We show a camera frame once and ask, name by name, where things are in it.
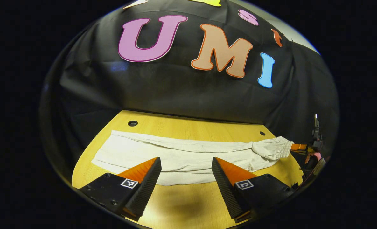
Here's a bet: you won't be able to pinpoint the black backdrop cloth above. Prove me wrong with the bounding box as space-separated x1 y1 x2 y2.
40 0 340 178

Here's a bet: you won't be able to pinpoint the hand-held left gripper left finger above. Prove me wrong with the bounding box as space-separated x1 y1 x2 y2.
75 156 162 222

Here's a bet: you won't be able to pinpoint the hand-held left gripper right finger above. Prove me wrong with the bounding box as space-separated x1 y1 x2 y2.
211 156 296 223

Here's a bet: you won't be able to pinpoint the white jeans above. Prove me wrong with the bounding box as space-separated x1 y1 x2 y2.
91 130 294 186

